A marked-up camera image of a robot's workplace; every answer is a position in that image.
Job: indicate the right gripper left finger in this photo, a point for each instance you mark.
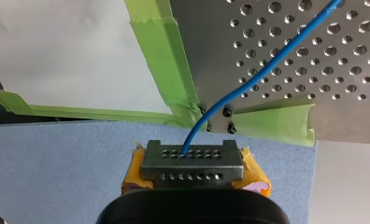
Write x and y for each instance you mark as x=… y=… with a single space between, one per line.
x=133 y=174

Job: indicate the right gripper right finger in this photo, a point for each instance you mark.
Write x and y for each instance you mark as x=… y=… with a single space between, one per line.
x=251 y=174

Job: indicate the grey board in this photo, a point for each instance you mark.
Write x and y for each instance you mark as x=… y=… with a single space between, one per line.
x=64 y=168

